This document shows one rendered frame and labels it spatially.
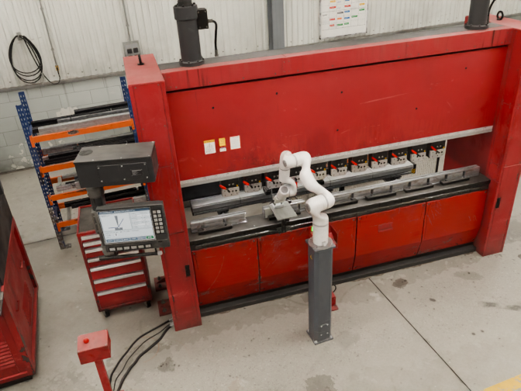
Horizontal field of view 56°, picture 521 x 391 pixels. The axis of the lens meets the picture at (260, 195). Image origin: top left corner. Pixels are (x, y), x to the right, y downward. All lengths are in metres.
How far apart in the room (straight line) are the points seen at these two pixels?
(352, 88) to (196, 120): 1.32
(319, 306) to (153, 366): 1.50
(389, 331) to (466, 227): 1.49
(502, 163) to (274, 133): 2.25
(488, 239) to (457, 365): 1.63
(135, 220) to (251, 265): 1.45
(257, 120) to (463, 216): 2.44
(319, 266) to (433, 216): 1.63
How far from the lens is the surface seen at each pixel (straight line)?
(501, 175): 5.24
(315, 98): 4.11
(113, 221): 3.50
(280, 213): 4.26
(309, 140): 4.22
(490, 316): 5.01
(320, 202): 3.62
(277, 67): 3.90
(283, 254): 4.57
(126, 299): 4.87
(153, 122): 3.62
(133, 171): 3.31
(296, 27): 8.68
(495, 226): 5.56
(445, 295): 5.10
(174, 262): 4.21
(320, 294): 4.10
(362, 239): 4.84
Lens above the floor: 3.25
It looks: 30 degrees down
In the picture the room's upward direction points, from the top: 4 degrees counter-clockwise
